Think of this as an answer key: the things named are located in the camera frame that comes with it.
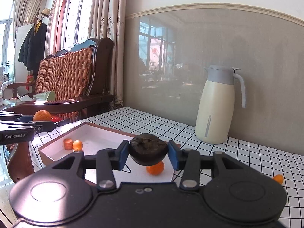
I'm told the green plastic cup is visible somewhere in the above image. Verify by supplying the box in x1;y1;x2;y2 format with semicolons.
33;91;56;101

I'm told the brown shallow cardboard box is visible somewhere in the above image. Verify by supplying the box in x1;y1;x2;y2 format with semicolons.
38;122;174;185

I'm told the red cloth on sofa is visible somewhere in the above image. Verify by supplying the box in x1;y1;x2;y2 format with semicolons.
51;114;63;123

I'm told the dark mangosteen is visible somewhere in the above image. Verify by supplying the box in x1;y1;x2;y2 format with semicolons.
128;133;168;166

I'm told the straw hat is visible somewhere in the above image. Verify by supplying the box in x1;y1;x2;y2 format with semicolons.
40;8;51;18

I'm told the orange carrot chunk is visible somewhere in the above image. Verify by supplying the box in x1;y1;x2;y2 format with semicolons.
63;139;73;150

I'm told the wooden sofa with orange cushion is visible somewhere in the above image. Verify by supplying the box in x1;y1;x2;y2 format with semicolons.
4;37;116;183

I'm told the checkered tablecloth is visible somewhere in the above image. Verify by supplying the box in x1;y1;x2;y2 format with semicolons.
28;106;304;228

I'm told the beige curtain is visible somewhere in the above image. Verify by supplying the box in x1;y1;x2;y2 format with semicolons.
45;0;127;110

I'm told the small orange kumquat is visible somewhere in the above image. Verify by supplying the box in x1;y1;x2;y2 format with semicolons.
273;174;284;185
72;140;83;151

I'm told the cream thermos jug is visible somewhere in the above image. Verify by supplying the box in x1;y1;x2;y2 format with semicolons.
195;65;246;144

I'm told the black hanging coat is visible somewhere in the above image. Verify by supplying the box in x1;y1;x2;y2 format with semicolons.
18;23;47;79

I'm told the large orange tangerine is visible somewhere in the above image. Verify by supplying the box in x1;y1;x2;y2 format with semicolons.
146;161;165;176

